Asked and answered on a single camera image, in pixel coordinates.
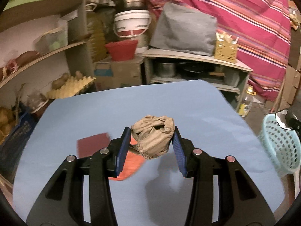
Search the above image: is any grey fabric bag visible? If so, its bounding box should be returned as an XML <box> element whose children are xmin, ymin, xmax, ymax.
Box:
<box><xmin>150</xmin><ymin>3</ymin><xmax>217</xmax><ymax>56</ymax></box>

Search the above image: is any yellow utensil holder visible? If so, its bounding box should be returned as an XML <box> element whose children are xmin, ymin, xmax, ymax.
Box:
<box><xmin>214</xmin><ymin>32</ymin><xmax>239</xmax><ymax>63</ymax></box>

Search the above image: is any red plastic bowl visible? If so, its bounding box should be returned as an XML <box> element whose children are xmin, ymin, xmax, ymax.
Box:
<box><xmin>105</xmin><ymin>40</ymin><xmax>138</xmax><ymax>61</ymax></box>

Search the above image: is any cardboard box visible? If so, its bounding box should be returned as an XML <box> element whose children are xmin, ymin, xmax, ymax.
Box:
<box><xmin>94</xmin><ymin>56</ymin><xmax>144</xmax><ymax>91</ymax></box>

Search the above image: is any white plastic bucket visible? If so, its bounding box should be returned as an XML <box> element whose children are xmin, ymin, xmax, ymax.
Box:
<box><xmin>113</xmin><ymin>10</ymin><xmax>151</xmax><ymax>54</ymax></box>

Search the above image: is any grey low shelf unit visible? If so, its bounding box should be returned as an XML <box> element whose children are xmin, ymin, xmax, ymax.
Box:
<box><xmin>142</xmin><ymin>48</ymin><xmax>252</xmax><ymax>111</ymax></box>

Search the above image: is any blue table cloth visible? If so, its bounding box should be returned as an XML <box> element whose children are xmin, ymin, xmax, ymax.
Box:
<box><xmin>13</xmin><ymin>80</ymin><xmax>284</xmax><ymax>225</ymax></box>

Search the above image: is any pink striped curtain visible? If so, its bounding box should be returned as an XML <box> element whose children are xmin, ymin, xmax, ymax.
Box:
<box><xmin>148</xmin><ymin>0</ymin><xmax>291</xmax><ymax>101</ymax></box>

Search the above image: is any dark blue plastic crate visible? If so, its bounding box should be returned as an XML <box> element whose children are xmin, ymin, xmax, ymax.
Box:
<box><xmin>1</xmin><ymin>112</ymin><xmax>38</xmax><ymax>184</ymax></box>

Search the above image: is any oil bottle yellow label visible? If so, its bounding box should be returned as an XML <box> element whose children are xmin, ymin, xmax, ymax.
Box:
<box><xmin>238</xmin><ymin>85</ymin><xmax>257</xmax><ymax>117</ymax></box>

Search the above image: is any dark red paper piece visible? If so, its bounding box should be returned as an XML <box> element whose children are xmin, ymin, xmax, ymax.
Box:
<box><xmin>77</xmin><ymin>133</ymin><xmax>111</xmax><ymax>158</ymax></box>

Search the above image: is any yellow egg tray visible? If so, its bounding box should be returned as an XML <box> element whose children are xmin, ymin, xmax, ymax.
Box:
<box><xmin>46</xmin><ymin>76</ymin><xmax>96</xmax><ymax>99</ymax></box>

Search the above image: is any large yellow oil jug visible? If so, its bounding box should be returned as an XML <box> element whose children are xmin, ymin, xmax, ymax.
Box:
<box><xmin>86</xmin><ymin>3</ymin><xmax>107</xmax><ymax>62</ymax></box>

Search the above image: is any brown paper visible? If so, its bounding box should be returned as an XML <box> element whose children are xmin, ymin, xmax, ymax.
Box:
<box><xmin>131</xmin><ymin>115</ymin><xmax>175</xmax><ymax>160</ymax></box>

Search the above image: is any light blue plastic basket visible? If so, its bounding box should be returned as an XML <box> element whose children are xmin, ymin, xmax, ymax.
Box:
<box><xmin>258</xmin><ymin>114</ymin><xmax>300</xmax><ymax>177</ymax></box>

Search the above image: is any wooden wall shelf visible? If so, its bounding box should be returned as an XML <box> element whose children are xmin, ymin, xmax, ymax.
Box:
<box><xmin>0</xmin><ymin>0</ymin><xmax>95</xmax><ymax>90</ymax></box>

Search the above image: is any orange snack wrapper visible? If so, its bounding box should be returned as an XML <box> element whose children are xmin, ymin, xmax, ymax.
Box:
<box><xmin>109</xmin><ymin>151</ymin><xmax>146</xmax><ymax>181</ymax></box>

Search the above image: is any clear plastic container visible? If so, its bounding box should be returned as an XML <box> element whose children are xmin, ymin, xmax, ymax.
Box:
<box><xmin>34</xmin><ymin>27</ymin><xmax>68</xmax><ymax>55</ymax></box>

